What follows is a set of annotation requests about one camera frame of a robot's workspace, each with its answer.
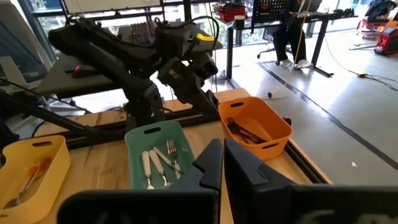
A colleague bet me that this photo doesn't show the person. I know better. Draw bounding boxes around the person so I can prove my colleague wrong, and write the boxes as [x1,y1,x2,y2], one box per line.
[272,0,314,70]

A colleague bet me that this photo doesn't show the orange plastic bin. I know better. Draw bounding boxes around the orange plastic bin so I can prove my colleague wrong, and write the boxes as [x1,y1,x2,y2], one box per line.
[217,96,294,161]

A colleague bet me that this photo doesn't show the teal plastic bin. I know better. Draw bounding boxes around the teal plastic bin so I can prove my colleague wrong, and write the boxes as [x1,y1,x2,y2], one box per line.
[124,120,196,191]

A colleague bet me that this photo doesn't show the yellow plastic bin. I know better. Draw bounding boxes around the yellow plastic bin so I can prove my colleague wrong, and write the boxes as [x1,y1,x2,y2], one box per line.
[0,134,72,224]

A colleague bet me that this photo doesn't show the black aluminium table frame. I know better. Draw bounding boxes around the black aluminium table frame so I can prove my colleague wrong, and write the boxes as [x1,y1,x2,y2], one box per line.
[0,88,333,185]

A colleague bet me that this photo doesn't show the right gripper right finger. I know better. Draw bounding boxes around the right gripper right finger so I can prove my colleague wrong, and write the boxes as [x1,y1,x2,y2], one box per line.
[223,138,398,224]

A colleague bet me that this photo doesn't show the black cup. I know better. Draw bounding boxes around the black cup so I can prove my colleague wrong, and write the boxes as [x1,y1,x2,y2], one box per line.
[233,14,247,31]

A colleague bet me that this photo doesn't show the computer monitor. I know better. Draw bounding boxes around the computer monitor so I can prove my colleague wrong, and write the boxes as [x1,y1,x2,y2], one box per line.
[0,0,50,84]

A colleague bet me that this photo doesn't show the backlit keyboard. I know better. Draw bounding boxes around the backlit keyboard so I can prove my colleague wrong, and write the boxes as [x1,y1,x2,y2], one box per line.
[117,21,158,45]

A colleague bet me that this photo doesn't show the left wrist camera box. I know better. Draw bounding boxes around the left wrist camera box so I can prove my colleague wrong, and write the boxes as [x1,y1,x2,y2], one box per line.
[194,58,219,81]

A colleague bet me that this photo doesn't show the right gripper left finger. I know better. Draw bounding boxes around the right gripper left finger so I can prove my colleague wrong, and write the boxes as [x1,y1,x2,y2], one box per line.
[56,138,224,224]

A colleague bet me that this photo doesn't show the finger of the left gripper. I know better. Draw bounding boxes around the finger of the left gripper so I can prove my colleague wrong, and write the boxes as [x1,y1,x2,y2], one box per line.
[174,85,206,108]
[194,85,220,118]

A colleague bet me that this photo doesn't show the black computer mouse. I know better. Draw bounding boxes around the black computer mouse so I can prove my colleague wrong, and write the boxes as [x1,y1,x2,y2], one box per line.
[70,64,101,79]

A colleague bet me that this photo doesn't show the red crate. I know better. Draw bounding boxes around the red crate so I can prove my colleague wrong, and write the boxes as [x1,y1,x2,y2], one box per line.
[216,1,247,23]

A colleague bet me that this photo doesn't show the red machine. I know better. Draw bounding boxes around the red machine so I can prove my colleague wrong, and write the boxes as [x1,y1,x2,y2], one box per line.
[373,26,398,57]

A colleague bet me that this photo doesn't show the yellow cable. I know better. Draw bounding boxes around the yellow cable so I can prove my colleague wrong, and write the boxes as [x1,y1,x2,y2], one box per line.
[266,0,313,100]

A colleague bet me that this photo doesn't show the orange-handled fork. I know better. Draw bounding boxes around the orange-handled fork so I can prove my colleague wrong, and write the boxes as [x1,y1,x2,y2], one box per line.
[12,156,53,200]
[2,164,43,210]

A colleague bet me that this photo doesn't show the grey desk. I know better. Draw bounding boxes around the grey desk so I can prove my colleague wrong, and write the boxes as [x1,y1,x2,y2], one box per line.
[35,51,131,96]

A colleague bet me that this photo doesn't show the black desk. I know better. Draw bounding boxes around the black desk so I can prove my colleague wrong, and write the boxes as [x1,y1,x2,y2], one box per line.
[225,9,359,80]

